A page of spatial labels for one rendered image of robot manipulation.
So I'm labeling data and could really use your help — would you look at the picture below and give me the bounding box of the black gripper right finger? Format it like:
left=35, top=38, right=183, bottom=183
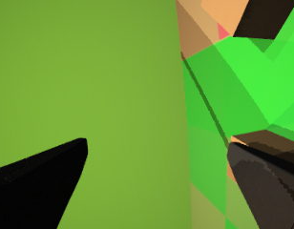
left=227, top=141, right=294, bottom=229

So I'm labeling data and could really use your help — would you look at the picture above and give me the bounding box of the small orange cube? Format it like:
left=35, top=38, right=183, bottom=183
left=227, top=129, right=294, bottom=183

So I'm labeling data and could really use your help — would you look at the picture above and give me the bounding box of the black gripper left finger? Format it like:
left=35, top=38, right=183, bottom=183
left=0, top=138, right=87, bottom=229

